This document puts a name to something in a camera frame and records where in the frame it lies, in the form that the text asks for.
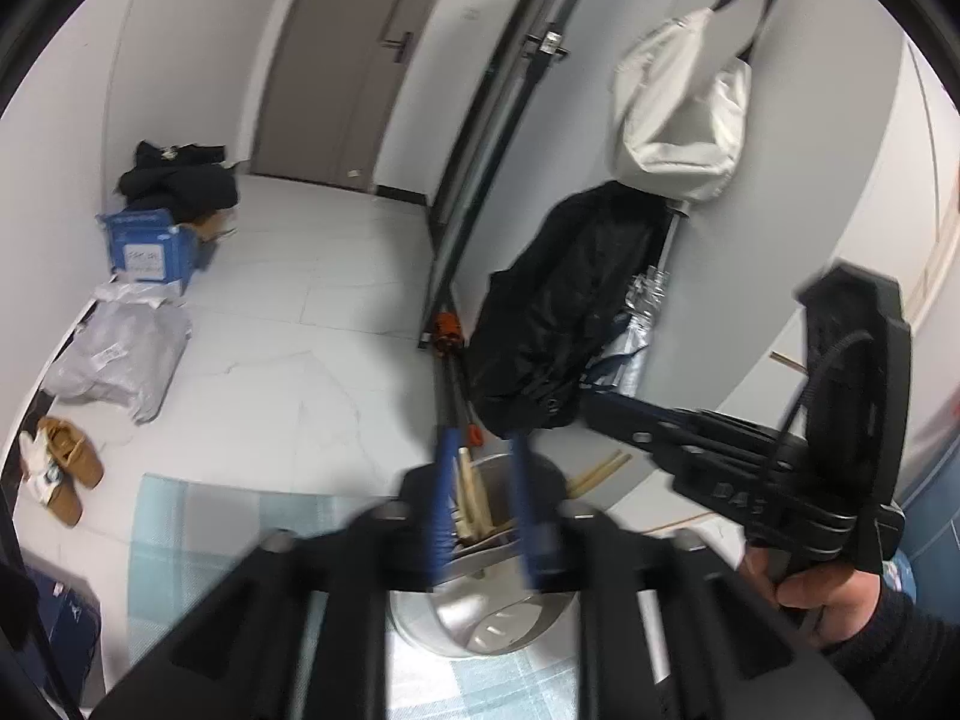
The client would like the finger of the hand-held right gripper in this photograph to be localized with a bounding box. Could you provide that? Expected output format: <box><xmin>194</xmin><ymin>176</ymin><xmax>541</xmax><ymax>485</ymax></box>
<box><xmin>581</xmin><ymin>392</ymin><xmax>680</xmax><ymax>462</ymax></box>

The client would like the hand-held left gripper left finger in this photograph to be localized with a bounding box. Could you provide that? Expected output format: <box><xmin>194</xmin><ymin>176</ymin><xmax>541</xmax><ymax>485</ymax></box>
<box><xmin>90</xmin><ymin>427</ymin><xmax>458</xmax><ymax>720</ymax></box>

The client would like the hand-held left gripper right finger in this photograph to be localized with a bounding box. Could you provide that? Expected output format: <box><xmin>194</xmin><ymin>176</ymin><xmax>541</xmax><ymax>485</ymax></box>
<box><xmin>510</xmin><ymin>433</ymin><xmax>875</xmax><ymax>720</ymax></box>

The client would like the wooden chopstick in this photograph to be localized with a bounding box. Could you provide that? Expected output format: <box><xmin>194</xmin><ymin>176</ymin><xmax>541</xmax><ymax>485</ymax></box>
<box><xmin>570</xmin><ymin>459</ymin><xmax>629</xmax><ymax>497</ymax></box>
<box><xmin>566</xmin><ymin>451</ymin><xmax>625</xmax><ymax>488</ymax></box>
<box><xmin>456</xmin><ymin>446</ymin><xmax>485</xmax><ymax>541</ymax></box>
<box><xmin>471</xmin><ymin>469</ymin><xmax>497</xmax><ymax>539</ymax></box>

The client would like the stainless steel cup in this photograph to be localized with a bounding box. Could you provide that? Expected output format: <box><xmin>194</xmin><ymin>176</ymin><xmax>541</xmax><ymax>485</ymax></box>
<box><xmin>386</xmin><ymin>452</ymin><xmax>582</xmax><ymax>662</ymax></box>

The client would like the person's right forearm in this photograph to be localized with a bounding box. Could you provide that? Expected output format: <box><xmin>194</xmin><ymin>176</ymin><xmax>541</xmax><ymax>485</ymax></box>
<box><xmin>817</xmin><ymin>585</ymin><xmax>960</xmax><ymax>720</ymax></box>

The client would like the white shoulder bag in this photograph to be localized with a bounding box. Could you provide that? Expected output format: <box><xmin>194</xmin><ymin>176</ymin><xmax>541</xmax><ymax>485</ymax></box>
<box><xmin>611</xmin><ymin>0</ymin><xmax>796</xmax><ymax>202</ymax></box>

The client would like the person's right hand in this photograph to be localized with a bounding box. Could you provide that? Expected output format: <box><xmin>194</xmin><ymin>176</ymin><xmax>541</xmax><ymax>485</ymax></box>
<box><xmin>742</xmin><ymin>540</ymin><xmax>886</xmax><ymax>651</ymax></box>

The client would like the silver folded umbrella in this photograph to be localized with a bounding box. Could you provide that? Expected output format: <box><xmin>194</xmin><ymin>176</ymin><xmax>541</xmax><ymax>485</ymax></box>
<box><xmin>581</xmin><ymin>202</ymin><xmax>691</xmax><ymax>398</ymax></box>

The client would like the black jacket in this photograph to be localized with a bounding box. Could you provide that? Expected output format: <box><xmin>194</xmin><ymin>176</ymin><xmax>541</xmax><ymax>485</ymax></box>
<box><xmin>465</xmin><ymin>181</ymin><xmax>676</xmax><ymax>432</ymax></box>

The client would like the orange black tool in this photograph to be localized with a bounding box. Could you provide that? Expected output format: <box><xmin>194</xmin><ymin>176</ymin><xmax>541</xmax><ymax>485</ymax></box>
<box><xmin>426</xmin><ymin>313</ymin><xmax>462</xmax><ymax>353</ymax></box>

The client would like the teal checked tablecloth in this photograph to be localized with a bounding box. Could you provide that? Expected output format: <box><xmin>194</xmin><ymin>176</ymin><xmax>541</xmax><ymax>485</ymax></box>
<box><xmin>127</xmin><ymin>472</ymin><xmax>676</xmax><ymax>720</ymax></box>

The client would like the grey plastic bag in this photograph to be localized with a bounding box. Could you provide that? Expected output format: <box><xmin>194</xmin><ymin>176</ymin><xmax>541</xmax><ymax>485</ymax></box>
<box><xmin>43</xmin><ymin>300</ymin><xmax>192</xmax><ymax>425</ymax></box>

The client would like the brown cardboard piece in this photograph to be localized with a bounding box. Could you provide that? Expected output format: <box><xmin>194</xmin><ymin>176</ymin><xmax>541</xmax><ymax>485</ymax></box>
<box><xmin>184</xmin><ymin>210</ymin><xmax>237</xmax><ymax>242</ymax></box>

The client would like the brown shoe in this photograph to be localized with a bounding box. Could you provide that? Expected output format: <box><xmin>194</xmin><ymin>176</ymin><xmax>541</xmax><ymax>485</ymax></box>
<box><xmin>36</xmin><ymin>418</ymin><xmax>104</xmax><ymax>488</ymax></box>
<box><xmin>30</xmin><ymin>465</ymin><xmax>83</xmax><ymax>527</ymax></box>

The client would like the white plastic packaging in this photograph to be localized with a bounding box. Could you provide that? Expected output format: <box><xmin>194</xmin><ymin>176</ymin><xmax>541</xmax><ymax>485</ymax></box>
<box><xmin>91</xmin><ymin>279</ymin><xmax>185</xmax><ymax>310</ymax></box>

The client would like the blue cardboard box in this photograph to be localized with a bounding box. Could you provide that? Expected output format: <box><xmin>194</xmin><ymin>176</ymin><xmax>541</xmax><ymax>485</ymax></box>
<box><xmin>96</xmin><ymin>208</ymin><xmax>200</xmax><ymax>295</ymax></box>

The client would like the sliding door latch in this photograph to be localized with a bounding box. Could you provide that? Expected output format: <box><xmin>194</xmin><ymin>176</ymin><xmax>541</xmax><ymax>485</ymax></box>
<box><xmin>525</xmin><ymin>28</ymin><xmax>571</xmax><ymax>62</ymax></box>

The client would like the dark blue shoe box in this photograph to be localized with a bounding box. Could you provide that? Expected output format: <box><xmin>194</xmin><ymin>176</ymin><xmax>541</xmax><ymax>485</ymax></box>
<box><xmin>22</xmin><ymin>555</ymin><xmax>102</xmax><ymax>720</ymax></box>

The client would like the white cloth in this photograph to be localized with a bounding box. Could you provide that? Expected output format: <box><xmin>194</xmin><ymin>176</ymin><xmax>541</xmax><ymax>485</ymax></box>
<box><xmin>19</xmin><ymin>431</ymin><xmax>65</xmax><ymax>505</ymax></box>

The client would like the black clothes heap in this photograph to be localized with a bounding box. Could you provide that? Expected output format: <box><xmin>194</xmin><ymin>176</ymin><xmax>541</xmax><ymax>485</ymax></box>
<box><xmin>120</xmin><ymin>139</ymin><xmax>239</xmax><ymax>209</ymax></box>

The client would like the grey-brown door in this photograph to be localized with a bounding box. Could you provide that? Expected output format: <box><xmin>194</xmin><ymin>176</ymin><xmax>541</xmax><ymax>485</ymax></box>
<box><xmin>251</xmin><ymin>0</ymin><xmax>466</xmax><ymax>188</ymax></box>

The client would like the black sliding door frame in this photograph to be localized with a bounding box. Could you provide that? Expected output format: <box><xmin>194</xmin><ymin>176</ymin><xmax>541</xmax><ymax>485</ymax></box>
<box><xmin>416</xmin><ymin>0</ymin><xmax>601</xmax><ymax>350</ymax></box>

